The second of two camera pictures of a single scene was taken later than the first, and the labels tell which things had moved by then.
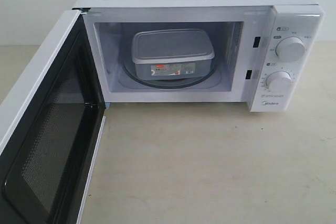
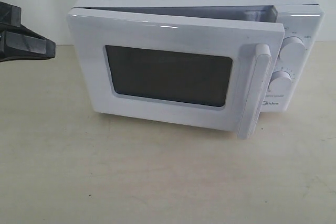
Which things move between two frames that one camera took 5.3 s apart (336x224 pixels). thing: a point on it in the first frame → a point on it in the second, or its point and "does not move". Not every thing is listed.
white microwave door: [49, 156] → [209, 73]
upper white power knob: [290, 48] does not move
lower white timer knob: [279, 82] does not move
